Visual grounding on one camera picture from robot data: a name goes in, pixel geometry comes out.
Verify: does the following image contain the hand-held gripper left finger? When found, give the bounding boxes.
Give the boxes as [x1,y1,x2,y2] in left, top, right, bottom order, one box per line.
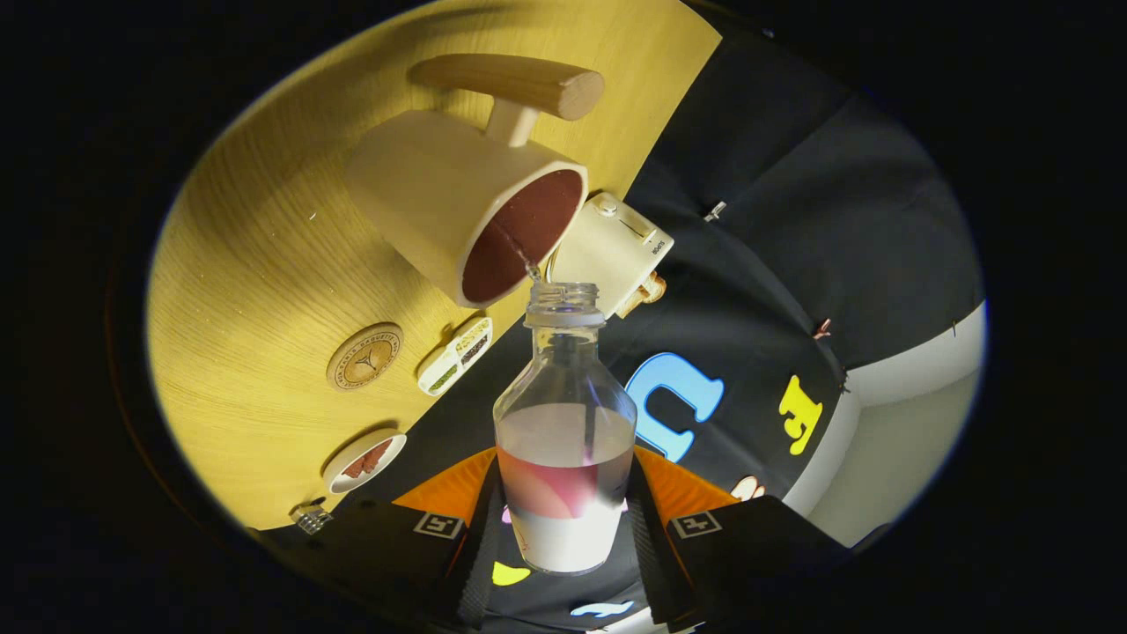
[284,446,505,630]

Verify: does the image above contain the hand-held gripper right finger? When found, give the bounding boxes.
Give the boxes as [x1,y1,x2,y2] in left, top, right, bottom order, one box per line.
[627,445,851,630]

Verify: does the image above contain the clear juice bottle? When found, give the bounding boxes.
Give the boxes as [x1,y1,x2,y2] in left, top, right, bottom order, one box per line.
[493,282,638,576]

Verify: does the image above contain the round wooden coaster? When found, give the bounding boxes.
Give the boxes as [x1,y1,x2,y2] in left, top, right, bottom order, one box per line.
[326,322,404,391]

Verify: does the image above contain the cream cup with wooden handle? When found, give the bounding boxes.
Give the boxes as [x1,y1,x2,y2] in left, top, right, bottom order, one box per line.
[343,54,607,309]

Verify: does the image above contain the white plate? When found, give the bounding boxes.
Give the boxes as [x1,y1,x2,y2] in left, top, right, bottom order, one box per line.
[322,429,408,495]

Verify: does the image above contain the white divided snack dish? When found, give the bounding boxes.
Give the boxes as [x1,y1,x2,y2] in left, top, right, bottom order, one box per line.
[417,317,494,397]

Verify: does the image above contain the cream toaster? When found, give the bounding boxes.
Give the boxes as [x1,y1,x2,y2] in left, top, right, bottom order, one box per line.
[548,192,675,320]

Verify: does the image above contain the wooden table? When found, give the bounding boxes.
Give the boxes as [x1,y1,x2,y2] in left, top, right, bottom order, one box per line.
[148,0,723,531]

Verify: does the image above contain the metal wire holder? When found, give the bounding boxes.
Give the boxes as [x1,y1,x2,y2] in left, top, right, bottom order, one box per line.
[291,498,334,535]

